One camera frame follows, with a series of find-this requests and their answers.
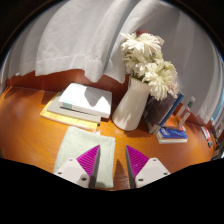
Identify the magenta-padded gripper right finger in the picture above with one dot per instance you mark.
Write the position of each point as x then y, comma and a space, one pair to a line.
150, 170

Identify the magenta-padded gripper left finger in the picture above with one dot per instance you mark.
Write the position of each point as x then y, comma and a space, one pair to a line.
73, 170

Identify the light green towel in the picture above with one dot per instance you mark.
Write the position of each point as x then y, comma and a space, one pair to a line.
80, 143

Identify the blue flat book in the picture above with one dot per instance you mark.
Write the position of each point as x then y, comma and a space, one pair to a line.
171, 134

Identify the orange flat book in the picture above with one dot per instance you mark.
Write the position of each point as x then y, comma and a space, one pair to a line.
178, 127

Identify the yellow book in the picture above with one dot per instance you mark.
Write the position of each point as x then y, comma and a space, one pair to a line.
60, 119

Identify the dark upright book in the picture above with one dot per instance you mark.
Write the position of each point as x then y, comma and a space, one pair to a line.
158, 111

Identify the grey book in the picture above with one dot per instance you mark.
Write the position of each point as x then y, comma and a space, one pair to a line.
56, 107

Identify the small dark object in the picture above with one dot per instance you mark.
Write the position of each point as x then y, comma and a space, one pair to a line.
210, 144

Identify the white ceramic vase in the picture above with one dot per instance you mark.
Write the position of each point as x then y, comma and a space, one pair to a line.
130, 106

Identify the red flat packet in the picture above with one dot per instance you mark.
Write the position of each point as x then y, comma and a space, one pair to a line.
205, 132

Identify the white flower bouquet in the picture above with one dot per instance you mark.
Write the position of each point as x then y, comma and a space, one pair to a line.
146, 56

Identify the white curtain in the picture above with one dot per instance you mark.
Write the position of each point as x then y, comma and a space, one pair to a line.
76, 40

